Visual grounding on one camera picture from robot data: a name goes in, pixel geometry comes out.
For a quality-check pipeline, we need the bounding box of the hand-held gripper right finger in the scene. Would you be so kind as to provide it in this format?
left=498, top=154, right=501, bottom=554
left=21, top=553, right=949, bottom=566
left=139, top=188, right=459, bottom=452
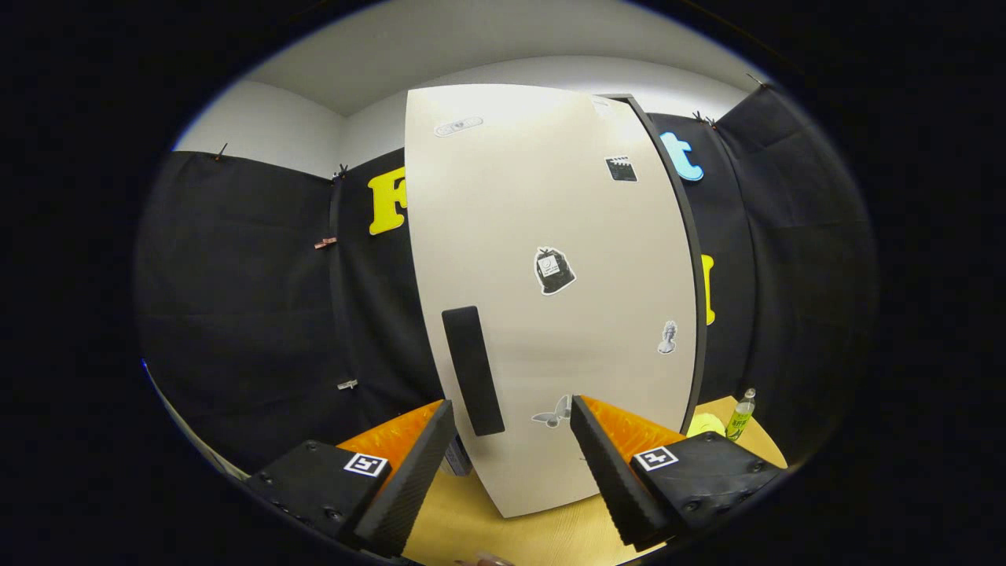
left=569, top=395, right=787, bottom=551

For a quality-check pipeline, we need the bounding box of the grey shoe cabinet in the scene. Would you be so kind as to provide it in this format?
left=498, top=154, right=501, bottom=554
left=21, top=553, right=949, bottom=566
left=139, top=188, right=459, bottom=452
left=595, top=92, right=710, bottom=435

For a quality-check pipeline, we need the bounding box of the clear plastic bottle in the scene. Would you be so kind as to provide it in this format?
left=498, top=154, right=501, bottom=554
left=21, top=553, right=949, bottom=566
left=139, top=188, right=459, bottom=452
left=725, top=388, right=757, bottom=441

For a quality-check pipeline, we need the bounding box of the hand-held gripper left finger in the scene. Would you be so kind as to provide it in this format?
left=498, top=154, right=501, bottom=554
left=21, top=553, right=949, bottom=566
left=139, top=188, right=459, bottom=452
left=245, top=399, right=458, bottom=559

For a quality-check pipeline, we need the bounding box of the black backdrop cloth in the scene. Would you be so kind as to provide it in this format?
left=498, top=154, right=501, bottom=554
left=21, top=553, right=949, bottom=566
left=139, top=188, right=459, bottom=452
left=134, top=83, right=877, bottom=472

